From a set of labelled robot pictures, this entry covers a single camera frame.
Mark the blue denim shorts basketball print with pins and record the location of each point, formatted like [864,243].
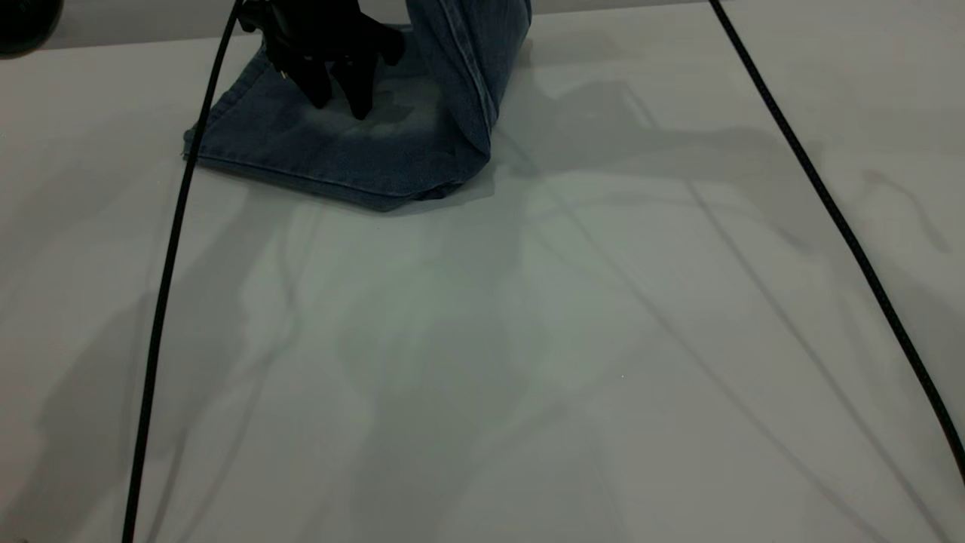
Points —
[339,154]

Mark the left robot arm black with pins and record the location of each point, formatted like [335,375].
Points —
[26,21]

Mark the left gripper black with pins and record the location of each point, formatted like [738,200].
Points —
[317,34]

